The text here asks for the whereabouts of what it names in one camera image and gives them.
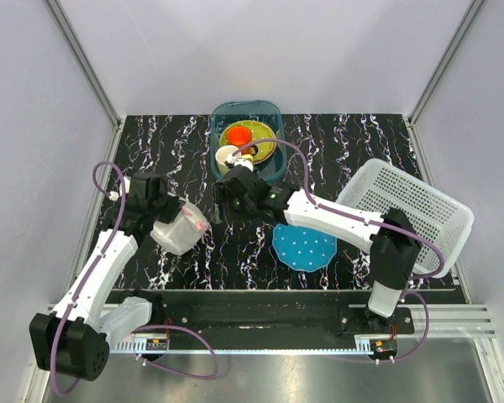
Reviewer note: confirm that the white perforated plastic basket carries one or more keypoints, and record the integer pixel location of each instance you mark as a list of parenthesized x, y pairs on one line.
[(378, 186)]

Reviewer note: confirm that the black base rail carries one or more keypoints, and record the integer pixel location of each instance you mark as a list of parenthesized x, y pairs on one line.
[(342, 312)]

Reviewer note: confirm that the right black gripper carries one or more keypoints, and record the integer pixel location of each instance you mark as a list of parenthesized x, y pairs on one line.
[(221, 195)]

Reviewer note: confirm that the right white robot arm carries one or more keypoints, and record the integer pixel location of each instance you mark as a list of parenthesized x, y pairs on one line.
[(388, 238)]

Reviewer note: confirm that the yellow-green dotted plate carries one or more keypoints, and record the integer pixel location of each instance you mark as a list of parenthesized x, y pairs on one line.
[(259, 152)]

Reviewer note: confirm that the teal transparent plastic bin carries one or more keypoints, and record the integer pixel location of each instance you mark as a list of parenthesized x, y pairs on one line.
[(275, 167)]

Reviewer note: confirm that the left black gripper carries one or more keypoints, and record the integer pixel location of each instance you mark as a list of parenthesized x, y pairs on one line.
[(174, 204)]

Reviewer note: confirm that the cream yellow mug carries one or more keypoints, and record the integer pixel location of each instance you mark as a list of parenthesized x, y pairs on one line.
[(221, 156)]

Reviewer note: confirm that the white mesh laundry bag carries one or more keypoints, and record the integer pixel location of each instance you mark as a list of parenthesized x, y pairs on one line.
[(181, 235)]

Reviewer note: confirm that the blue dotted plate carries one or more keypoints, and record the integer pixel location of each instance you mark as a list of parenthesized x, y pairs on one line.
[(303, 249)]

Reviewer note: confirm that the orange cup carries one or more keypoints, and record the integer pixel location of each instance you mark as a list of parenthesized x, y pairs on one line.
[(239, 136)]

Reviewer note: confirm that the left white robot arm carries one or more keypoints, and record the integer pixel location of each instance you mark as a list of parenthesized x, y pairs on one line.
[(76, 338)]

